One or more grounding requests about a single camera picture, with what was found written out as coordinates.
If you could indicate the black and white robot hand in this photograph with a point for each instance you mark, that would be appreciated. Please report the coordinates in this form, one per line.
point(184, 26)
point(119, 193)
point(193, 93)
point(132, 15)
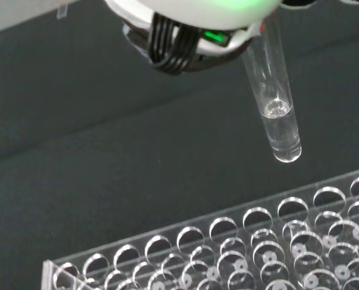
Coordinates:
point(197, 18)

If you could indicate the clear acrylic test tube rack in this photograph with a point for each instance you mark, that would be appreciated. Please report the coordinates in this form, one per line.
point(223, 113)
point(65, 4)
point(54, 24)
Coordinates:
point(258, 250)

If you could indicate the small clear tape piece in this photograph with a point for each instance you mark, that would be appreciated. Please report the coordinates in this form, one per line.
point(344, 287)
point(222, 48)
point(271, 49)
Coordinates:
point(61, 11)

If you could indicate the black bench cloth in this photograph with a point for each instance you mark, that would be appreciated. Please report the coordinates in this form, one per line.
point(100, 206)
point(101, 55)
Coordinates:
point(107, 151)

